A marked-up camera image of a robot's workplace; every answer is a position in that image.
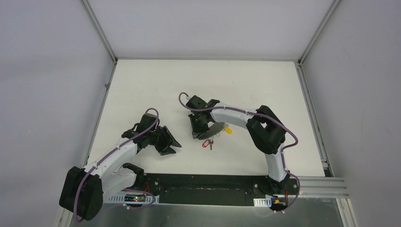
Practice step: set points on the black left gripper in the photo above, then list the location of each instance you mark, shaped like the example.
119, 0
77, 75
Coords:
161, 139

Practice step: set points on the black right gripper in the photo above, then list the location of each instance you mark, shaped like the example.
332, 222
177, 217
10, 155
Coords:
196, 130

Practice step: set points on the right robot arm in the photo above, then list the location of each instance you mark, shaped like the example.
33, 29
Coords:
266, 130

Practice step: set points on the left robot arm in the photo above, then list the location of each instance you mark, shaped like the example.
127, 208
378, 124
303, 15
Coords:
87, 188

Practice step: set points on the red key tag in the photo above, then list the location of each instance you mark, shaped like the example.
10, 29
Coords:
208, 144

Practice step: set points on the yellow key tag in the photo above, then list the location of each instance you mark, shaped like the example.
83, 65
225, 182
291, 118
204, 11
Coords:
227, 130

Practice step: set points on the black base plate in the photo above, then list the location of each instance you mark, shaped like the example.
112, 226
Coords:
217, 190

